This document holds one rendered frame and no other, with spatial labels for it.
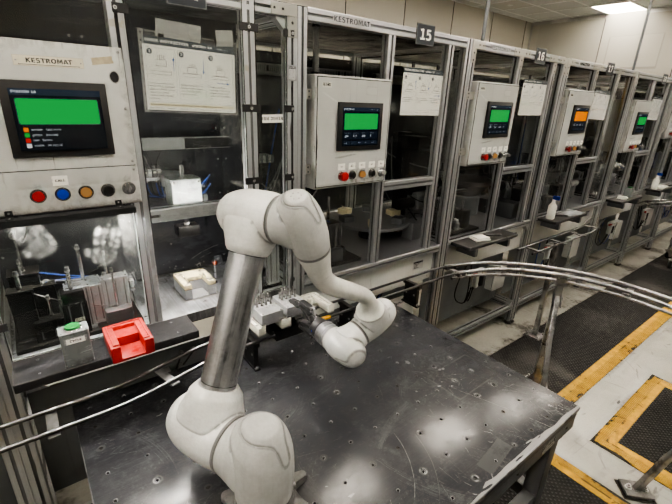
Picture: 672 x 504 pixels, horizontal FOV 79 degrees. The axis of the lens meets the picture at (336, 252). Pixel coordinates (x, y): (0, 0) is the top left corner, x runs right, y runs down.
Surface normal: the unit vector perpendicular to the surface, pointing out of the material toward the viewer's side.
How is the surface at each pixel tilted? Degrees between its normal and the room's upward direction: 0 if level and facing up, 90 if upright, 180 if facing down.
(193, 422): 63
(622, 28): 90
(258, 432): 6
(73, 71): 90
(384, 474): 0
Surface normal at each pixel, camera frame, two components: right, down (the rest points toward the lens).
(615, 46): -0.80, 0.18
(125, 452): 0.04, -0.93
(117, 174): 0.61, 0.30
